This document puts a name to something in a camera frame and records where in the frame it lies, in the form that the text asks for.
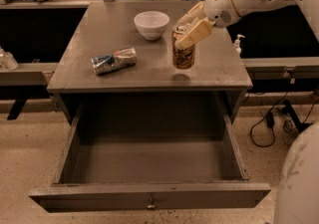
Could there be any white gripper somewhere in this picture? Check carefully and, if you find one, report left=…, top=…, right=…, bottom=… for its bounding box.
left=174, top=0, right=240, bottom=50

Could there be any orange soda can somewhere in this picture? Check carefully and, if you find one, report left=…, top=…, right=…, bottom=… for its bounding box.
left=171, top=23, right=195, bottom=70

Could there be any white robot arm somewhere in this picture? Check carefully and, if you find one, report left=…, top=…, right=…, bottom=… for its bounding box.
left=175, top=0, right=319, bottom=224

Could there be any crushed blue silver can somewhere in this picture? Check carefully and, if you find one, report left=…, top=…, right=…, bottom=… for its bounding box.
left=91, top=47, right=137, bottom=75

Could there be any grey cabinet counter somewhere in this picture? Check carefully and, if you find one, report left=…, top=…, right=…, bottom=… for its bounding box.
left=48, top=0, right=252, bottom=114

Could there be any open grey top drawer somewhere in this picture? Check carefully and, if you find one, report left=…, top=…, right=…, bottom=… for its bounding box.
left=30, top=93, right=270, bottom=212

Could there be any metal drawer knob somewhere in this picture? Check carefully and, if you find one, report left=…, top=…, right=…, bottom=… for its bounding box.
left=147, top=199, right=157, bottom=210

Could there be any white pump bottle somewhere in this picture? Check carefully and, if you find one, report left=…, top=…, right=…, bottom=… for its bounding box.
left=233, top=34, right=245, bottom=55

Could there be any white ceramic bowl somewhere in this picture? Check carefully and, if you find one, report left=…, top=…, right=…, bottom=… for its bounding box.
left=134, top=11, right=169, bottom=41

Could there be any black stand leg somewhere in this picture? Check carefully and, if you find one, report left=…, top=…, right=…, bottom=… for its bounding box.
left=283, top=100, right=310, bottom=133

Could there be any clear plastic bottle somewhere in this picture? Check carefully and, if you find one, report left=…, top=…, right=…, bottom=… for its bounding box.
left=0, top=47, right=18, bottom=70

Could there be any black floor cable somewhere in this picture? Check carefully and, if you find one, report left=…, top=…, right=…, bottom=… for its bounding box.
left=249, top=92, right=319, bottom=148

